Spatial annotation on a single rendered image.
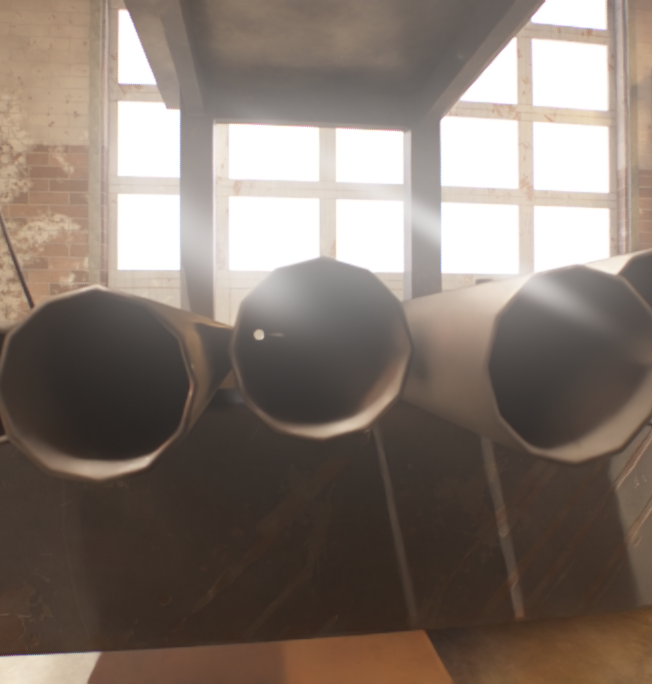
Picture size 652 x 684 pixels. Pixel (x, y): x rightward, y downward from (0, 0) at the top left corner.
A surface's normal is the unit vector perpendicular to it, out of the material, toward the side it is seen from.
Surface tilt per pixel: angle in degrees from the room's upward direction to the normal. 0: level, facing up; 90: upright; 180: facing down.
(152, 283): 90
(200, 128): 90
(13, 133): 90
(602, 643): 0
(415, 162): 90
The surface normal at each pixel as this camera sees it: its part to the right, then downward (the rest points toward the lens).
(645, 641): 0.00, -1.00
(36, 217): 0.13, 0.01
